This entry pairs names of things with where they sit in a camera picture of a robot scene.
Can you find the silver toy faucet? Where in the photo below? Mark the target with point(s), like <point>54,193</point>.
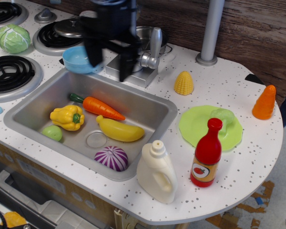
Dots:
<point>147,63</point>

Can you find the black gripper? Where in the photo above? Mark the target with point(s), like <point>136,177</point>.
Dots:
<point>114,29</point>

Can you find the toy oven door handle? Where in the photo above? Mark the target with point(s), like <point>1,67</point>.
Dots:
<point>28,200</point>

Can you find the back right stove burner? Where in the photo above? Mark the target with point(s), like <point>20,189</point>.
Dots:
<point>48,42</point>

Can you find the white toy detergent jug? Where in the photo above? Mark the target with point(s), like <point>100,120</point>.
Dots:
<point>155,172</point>

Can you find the green toy apple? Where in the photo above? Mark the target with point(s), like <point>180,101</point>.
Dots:
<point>53,132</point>

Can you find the stove burner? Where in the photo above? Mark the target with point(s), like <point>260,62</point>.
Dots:
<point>19,76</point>
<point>12,13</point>
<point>48,42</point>

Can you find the orange toy carrot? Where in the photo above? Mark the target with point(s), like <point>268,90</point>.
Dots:
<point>97,107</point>

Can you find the grey stove knob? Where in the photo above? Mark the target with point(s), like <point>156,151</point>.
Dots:
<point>45,16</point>

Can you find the grey support pole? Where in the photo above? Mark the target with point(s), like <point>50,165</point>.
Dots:
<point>207,55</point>

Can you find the front left stove burner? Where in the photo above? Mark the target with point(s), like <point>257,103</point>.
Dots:
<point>19,76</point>

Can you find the yellow object at bottom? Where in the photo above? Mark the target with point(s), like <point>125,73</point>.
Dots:
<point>13,219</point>

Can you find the green toy cabbage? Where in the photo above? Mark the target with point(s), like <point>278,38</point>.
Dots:
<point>14,39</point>

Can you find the yellow toy bell pepper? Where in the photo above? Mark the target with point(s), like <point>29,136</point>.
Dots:
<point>70,117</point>

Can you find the yellow toy banana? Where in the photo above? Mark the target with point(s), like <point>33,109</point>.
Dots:
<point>119,131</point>

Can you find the yellow toy corn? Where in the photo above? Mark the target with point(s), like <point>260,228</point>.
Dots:
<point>184,83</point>

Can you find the back left stove burner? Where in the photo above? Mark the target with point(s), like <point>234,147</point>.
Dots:
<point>12,13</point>

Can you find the orange toy carrot cone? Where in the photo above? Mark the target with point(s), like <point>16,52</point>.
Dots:
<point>265,104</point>

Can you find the purple striped toy onion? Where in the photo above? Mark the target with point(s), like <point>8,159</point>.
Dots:
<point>112,157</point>

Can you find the small steel pot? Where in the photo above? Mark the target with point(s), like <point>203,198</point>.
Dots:
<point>145,32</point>

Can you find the light green plastic plate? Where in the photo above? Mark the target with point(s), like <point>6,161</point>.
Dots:
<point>193,126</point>

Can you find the steel pot lid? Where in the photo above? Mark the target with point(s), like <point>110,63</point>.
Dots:
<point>70,28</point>

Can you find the stainless steel sink basin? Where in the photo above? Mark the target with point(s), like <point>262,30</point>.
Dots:
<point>152,113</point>

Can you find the red toy ketchup bottle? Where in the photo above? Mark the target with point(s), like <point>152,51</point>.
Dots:
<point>207,155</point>

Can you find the light blue plastic bowl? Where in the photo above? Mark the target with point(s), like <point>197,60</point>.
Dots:
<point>76,60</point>

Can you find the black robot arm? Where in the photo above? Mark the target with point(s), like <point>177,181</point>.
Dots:
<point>114,3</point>

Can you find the green toy broccoli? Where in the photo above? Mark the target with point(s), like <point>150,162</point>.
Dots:
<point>225,115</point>

